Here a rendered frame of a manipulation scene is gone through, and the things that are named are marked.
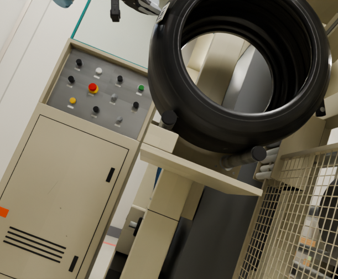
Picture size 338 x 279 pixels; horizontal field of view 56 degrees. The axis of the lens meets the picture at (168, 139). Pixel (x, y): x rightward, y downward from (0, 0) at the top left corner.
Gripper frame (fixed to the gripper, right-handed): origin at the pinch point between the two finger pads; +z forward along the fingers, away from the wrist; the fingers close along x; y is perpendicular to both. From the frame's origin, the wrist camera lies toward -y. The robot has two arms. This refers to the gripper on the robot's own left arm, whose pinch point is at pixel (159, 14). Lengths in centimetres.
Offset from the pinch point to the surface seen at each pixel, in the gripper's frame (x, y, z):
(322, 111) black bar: 21, 7, 72
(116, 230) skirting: 318, -116, 22
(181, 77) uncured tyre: -12.3, -20.4, 17.0
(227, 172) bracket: 25, -32, 49
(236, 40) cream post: 27.5, 20.9, 28.3
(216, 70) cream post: 27.3, 4.5, 26.4
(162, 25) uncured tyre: -10.6, -8.1, 4.7
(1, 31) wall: 244, 25, -191
